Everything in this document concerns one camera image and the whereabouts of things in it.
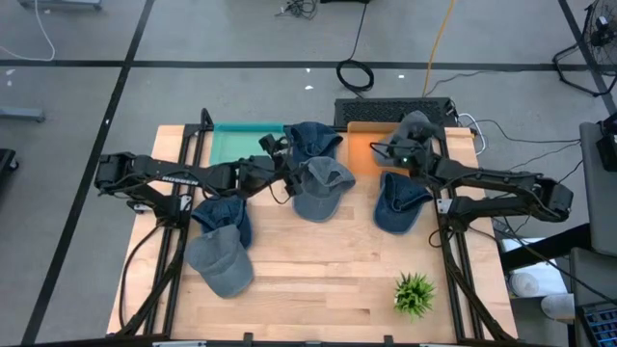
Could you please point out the white bowl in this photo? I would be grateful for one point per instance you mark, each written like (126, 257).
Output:
(524, 284)
(559, 306)

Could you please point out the blue backlit keyboard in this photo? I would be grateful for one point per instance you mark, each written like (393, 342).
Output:
(602, 328)

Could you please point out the grey metal foot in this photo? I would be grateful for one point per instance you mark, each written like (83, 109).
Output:
(21, 114)

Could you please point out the blue denim baseball cap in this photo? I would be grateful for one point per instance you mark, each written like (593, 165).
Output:
(222, 212)
(313, 137)
(397, 212)

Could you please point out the black desk device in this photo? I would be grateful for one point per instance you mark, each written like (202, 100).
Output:
(608, 149)

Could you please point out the grey desk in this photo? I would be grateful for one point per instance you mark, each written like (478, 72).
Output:
(600, 202)

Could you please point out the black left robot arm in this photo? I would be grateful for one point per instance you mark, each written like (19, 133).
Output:
(164, 173)

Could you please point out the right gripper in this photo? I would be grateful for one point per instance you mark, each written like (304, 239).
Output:
(410, 159)

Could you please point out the orange translucent plastic bin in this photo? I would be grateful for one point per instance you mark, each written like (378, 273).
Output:
(364, 154)

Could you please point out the grey baseball cap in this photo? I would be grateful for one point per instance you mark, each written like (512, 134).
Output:
(222, 270)
(414, 123)
(320, 202)

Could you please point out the black beam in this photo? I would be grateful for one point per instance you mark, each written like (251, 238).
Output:
(544, 248)

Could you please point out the black caster base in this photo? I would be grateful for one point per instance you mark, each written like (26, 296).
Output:
(6, 161)

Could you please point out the black floor fan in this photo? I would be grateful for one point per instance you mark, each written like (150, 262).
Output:
(602, 24)

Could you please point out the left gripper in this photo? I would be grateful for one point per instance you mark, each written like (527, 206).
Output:
(277, 164)

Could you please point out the grey cart base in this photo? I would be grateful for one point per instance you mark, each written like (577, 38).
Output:
(58, 4)

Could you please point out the black frame crossbar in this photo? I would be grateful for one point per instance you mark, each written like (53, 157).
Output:
(289, 344)

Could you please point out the teal translucent plastic bin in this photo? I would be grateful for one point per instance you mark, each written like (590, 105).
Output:
(236, 144)

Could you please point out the green plant in white pot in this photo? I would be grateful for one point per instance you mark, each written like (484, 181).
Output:
(413, 295)

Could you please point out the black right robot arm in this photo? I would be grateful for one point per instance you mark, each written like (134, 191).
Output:
(506, 183)

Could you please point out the black aluminium frame rail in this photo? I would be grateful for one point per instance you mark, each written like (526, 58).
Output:
(436, 131)
(195, 128)

